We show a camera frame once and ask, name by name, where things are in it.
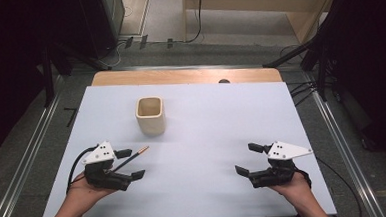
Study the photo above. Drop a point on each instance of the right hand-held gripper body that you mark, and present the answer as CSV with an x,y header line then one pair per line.
x,y
283,152

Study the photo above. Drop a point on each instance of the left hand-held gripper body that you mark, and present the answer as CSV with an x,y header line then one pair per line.
x,y
99,175

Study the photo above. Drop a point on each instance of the black and gold pen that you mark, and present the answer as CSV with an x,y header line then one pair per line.
x,y
132,158

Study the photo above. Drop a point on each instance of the beige ceramic cup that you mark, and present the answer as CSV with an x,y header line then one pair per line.
x,y
151,122

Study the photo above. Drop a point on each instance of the person's left hand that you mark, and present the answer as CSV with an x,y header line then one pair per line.
x,y
82,196

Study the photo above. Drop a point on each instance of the person's right hand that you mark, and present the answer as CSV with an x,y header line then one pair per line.
x,y
297,188

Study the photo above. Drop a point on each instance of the white table cover sheet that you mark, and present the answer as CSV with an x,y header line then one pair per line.
x,y
198,128

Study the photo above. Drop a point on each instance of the dark table grommet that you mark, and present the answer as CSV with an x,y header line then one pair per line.
x,y
224,81

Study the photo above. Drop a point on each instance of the black metal stand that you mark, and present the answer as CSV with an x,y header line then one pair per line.
x,y
321,71
48,79

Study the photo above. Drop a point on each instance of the dark floor tape piece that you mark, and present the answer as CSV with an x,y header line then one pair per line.
x,y
170,43
129,42
143,41

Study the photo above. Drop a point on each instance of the black cabinet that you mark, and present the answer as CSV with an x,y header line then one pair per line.
x,y
101,19

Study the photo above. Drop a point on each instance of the light wooden shelf unit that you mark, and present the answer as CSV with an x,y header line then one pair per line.
x,y
242,2

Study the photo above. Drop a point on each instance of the metal floor rail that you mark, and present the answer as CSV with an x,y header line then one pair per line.
x,y
20,167
347,153

